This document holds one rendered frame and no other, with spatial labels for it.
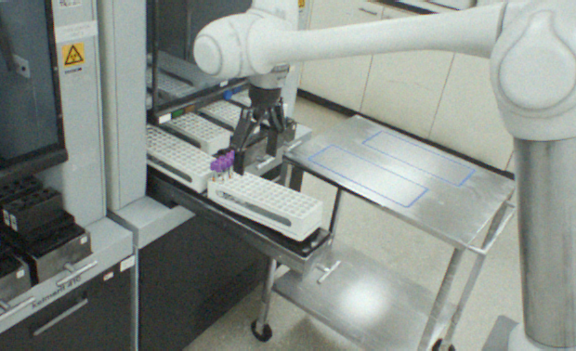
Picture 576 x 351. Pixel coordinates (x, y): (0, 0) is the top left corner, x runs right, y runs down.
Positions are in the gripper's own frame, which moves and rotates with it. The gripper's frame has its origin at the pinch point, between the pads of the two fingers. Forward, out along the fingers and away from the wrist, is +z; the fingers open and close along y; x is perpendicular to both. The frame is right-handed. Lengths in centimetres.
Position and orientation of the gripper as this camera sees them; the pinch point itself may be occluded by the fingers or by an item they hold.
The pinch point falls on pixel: (255, 159)
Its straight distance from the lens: 136.0
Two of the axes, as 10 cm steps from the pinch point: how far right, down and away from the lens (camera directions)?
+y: 5.6, -3.6, 7.5
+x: -8.2, -4.0, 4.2
